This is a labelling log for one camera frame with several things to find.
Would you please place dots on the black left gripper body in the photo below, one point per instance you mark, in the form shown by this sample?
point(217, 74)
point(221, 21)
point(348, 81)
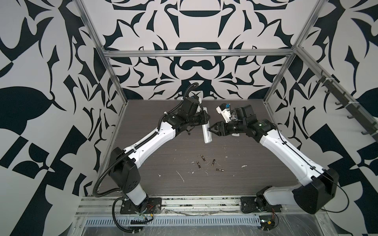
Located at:
point(198, 119)

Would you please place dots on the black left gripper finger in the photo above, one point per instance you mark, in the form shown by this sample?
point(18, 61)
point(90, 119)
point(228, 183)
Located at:
point(204, 123)
point(204, 115)

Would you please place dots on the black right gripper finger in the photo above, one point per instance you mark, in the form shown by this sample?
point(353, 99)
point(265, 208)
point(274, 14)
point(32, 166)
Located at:
point(219, 126)
point(219, 132)

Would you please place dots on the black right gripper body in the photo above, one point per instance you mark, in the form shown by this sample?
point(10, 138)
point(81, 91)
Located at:
point(236, 127)

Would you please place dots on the white remote control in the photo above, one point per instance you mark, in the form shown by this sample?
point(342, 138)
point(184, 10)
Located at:
point(206, 133)

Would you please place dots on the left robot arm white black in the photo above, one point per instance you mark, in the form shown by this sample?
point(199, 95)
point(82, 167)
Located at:
point(125, 163)

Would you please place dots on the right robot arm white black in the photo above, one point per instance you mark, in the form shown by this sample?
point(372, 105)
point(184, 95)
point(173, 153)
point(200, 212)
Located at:
point(316, 185)

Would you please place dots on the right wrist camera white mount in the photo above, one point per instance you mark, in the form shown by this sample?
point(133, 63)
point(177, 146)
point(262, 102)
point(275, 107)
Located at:
point(225, 111)

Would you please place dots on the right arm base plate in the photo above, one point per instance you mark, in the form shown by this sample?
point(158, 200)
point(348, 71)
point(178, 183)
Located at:
point(254, 204)

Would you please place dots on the aluminium frame crossbar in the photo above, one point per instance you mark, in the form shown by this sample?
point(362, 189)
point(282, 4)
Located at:
point(197, 53)

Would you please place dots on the white slotted cable duct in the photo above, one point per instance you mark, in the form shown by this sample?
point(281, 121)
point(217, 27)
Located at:
point(203, 220)

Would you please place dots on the small circuit board with wires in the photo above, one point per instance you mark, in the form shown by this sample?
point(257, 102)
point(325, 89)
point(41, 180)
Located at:
point(268, 223)

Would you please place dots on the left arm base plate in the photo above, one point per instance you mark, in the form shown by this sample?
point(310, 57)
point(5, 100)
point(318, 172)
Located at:
point(149, 205)

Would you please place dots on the black hook rack rail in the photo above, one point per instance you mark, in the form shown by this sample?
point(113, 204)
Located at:
point(345, 100)

